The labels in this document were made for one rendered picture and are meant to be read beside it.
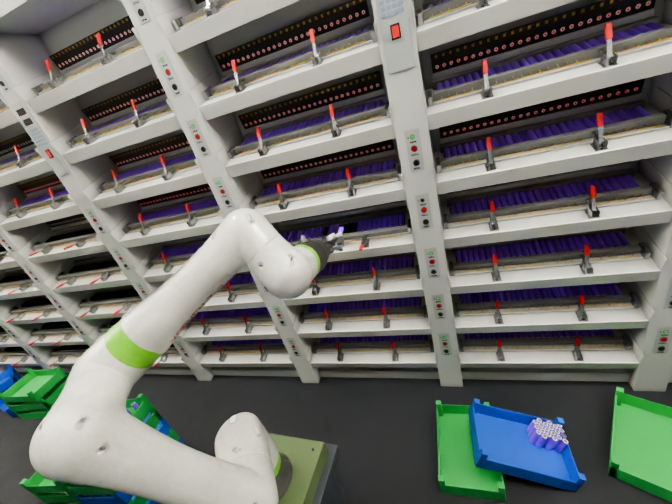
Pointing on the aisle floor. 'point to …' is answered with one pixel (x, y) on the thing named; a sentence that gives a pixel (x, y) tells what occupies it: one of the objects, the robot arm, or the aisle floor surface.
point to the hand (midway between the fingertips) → (334, 238)
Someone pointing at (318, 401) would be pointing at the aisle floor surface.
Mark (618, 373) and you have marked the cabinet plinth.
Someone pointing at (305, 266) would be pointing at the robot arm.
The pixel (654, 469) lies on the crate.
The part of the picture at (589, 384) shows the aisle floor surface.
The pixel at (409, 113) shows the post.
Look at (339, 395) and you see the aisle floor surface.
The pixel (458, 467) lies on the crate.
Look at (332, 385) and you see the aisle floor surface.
